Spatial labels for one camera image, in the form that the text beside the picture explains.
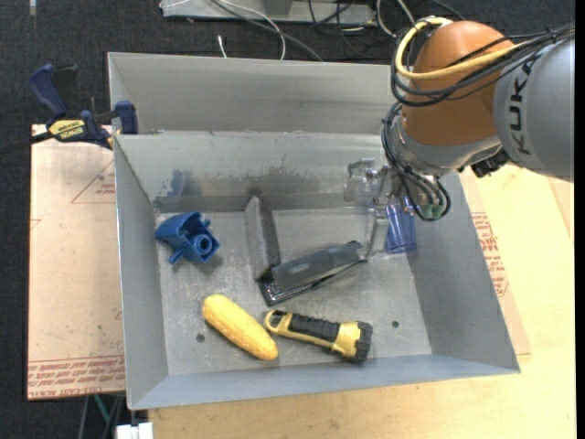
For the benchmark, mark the brown cardboard board, red print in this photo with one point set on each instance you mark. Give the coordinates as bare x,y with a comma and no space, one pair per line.
73,263

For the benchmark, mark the blue plastic spray nozzle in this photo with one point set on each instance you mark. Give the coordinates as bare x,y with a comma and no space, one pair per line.
189,238

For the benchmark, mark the yellow toy corn cob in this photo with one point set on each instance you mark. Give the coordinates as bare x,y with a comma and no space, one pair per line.
240,327

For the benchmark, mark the yellow and black flashlight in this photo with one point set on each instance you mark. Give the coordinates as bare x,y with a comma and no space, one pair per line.
324,334

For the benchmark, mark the grey metal bin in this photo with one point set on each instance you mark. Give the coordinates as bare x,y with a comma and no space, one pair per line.
256,99

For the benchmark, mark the black and grey stapler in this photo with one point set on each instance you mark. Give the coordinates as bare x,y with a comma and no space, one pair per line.
306,270

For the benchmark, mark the grey flat block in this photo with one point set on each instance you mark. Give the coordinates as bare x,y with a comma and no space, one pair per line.
262,240

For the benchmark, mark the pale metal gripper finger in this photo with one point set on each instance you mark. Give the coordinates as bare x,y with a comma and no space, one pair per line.
367,236
379,233

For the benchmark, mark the clear blue ribbed plastic piece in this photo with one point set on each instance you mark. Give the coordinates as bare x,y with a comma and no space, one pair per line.
401,231

